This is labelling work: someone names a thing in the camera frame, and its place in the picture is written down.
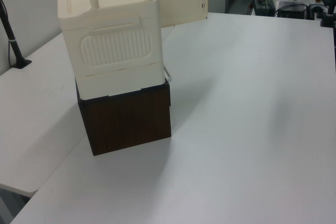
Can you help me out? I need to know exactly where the cream cabinet door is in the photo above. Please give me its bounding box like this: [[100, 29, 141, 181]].
[[150, 0, 209, 28]]

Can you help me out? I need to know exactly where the black rectangular case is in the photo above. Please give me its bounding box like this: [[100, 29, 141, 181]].
[[276, 0, 307, 19]]

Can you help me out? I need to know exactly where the black pole with clamp base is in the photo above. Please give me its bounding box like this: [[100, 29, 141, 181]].
[[0, 0, 33, 70]]

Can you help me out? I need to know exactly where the dark brown wooden box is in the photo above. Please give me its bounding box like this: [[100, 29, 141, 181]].
[[75, 77, 172, 157]]

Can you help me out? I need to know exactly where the cream plastic storage cabinet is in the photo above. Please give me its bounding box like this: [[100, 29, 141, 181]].
[[57, 0, 165, 101]]

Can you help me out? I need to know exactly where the white metal wire handle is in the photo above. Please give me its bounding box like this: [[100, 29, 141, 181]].
[[163, 65, 174, 82]]

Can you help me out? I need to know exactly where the black desk clamp mount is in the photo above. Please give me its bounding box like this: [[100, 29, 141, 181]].
[[307, 0, 336, 28]]

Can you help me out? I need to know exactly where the black and green device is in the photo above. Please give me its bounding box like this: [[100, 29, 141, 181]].
[[252, 0, 277, 17]]

